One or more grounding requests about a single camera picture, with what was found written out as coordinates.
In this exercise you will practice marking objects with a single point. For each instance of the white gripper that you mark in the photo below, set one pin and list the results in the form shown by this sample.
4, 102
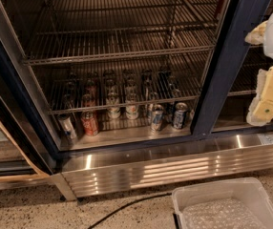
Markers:
263, 102

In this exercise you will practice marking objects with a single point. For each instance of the blue silver redbull can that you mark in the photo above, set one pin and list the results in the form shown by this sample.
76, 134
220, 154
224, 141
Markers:
156, 117

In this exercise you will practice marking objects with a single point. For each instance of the blue silver can right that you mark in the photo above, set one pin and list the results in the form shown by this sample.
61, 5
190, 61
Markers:
179, 115

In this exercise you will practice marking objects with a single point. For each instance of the white orange can right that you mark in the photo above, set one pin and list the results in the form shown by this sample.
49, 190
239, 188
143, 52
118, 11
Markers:
131, 106

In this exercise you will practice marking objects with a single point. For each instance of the white orange can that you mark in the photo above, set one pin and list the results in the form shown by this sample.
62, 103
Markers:
113, 101
131, 106

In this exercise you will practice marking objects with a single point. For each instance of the white orange can left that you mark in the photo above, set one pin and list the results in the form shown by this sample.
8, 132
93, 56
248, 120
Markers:
113, 101

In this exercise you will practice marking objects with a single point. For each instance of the red can second row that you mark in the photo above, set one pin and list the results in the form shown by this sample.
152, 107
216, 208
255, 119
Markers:
88, 100

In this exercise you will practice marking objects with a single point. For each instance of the red cola can front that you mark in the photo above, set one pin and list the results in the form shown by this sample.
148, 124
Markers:
89, 123

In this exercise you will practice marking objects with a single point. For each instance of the stainless fridge base grille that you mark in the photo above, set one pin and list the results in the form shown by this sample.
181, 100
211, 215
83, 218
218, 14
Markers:
114, 171

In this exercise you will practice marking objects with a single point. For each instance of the silver can front left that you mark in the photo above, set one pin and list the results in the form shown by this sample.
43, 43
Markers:
67, 126

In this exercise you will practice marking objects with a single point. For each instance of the open fridge door left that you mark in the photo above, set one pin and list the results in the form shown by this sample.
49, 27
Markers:
24, 159

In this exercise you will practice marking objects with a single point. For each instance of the clear plastic bin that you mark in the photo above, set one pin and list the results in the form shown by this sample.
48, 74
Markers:
247, 190

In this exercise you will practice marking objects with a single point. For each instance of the bubble wrap sheet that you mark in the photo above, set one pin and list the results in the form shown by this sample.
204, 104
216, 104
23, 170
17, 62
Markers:
227, 213

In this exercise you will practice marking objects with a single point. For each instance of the right compartment wire shelf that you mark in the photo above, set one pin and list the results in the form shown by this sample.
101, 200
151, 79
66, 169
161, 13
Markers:
246, 80

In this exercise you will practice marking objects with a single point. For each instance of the dark blue fridge door frame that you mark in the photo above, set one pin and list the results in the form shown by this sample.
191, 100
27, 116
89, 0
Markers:
227, 59

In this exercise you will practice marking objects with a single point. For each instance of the lower wire fridge shelf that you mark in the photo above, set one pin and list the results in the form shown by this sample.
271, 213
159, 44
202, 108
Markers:
157, 79

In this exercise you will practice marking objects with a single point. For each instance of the wire fridge shelf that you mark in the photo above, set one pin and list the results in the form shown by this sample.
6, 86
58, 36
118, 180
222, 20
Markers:
88, 30
157, 79

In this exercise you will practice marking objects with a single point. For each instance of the upper wire fridge shelf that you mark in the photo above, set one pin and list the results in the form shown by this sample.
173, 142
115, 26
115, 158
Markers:
88, 30

